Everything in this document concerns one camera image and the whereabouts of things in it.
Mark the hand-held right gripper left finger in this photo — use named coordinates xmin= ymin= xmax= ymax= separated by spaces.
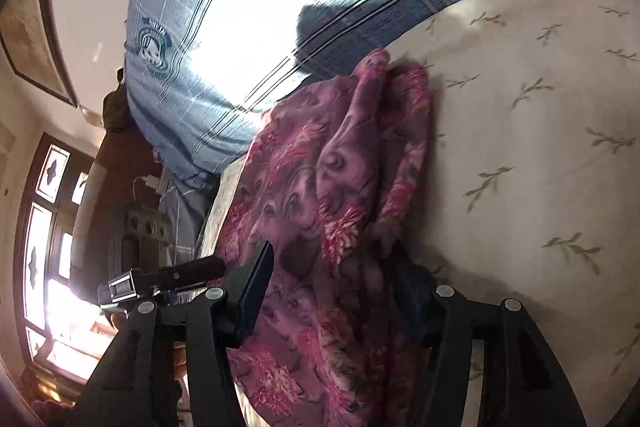
xmin=67 ymin=239 xmax=276 ymax=427

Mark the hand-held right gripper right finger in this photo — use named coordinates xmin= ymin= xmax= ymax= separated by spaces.
xmin=385 ymin=257 xmax=588 ymax=427

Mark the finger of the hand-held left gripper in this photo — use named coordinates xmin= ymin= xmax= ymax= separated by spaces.
xmin=150 ymin=256 xmax=227 ymax=292

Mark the pink floral cloth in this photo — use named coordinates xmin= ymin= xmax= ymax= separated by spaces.
xmin=215 ymin=48 xmax=436 ymax=427

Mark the blue-grey pillow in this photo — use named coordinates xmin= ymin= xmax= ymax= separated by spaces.
xmin=155 ymin=147 xmax=217 ymax=264

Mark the dark stereo with round knobs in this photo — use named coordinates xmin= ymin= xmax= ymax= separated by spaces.
xmin=117 ymin=202 xmax=174 ymax=269

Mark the dark framed window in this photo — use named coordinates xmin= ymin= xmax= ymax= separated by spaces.
xmin=15 ymin=132 xmax=108 ymax=388

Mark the brown wooden headboard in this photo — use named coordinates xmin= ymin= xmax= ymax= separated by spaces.
xmin=70 ymin=122 xmax=171 ymax=288

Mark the cream leaf-print bedsheet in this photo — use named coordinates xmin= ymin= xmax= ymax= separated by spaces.
xmin=197 ymin=0 xmax=640 ymax=427

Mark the dark cloth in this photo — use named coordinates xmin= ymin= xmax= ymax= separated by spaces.
xmin=102 ymin=67 xmax=134 ymax=134

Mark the white charger with cable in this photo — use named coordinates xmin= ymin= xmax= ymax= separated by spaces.
xmin=132 ymin=172 xmax=172 ymax=198

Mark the framed wall picture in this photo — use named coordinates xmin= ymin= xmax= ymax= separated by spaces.
xmin=0 ymin=0 xmax=79 ymax=108

